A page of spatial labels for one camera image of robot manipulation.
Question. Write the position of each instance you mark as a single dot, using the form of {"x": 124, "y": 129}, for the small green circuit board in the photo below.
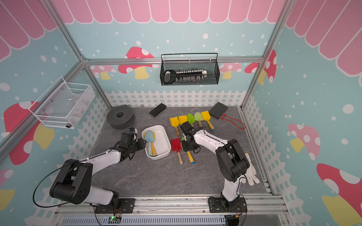
{"x": 114, "y": 220}

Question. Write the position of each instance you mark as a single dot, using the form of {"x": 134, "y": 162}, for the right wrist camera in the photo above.
{"x": 186, "y": 128}

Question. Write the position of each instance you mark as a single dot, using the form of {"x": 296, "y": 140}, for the green shovel wooden handle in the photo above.
{"x": 190, "y": 118}

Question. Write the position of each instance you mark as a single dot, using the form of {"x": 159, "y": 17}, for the dark grey foam roll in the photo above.
{"x": 121, "y": 117}

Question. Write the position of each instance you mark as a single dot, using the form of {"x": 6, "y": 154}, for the grey slotted cable duct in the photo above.
{"x": 150, "y": 220}

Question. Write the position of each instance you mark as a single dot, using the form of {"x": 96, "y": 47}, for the white wire wall basket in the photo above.
{"x": 63, "y": 104}

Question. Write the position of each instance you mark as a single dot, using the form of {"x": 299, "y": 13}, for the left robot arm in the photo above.
{"x": 73, "y": 181}

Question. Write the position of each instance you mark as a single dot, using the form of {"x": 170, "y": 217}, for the black mesh wall basket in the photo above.
{"x": 189, "y": 69}

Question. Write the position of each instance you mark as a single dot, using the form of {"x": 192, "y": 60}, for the red shovel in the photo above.
{"x": 176, "y": 147}

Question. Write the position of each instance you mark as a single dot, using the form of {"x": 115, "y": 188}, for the yellow shovel blue tip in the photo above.
{"x": 182, "y": 119}

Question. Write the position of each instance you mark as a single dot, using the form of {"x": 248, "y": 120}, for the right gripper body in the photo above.
{"x": 187, "y": 147}

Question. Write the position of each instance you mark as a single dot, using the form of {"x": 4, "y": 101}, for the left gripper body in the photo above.
{"x": 136, "y": 146}

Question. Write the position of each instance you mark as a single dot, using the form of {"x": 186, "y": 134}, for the black ribbed bar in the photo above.
{"x": 157, "y": 110}

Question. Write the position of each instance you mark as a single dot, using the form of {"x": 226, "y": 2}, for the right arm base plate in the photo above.
{"x": 220, "y": 204}

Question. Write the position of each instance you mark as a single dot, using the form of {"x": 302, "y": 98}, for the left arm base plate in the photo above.
{"x": 123, "y": 206}

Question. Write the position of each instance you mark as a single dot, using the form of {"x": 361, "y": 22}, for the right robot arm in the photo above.
{"x": 232, "y": 161}

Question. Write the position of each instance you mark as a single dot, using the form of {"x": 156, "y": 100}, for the white plastic storage box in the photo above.
{"x": 161, "y": 144}

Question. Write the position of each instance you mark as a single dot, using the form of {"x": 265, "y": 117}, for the black flat box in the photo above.
{"x": 218, "y": 110}

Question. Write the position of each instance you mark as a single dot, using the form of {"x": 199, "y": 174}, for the light blue shovel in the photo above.
{"x": 150, "y": 138}

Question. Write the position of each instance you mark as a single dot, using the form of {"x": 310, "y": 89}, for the white work glove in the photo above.
{"x": 250, "y": 175}

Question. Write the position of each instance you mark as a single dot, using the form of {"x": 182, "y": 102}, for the black socket bit holder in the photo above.
{"x": 171, "y": 76}

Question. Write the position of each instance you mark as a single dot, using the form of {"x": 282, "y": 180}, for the light green shovel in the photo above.
{"x": 199, "y": 118}

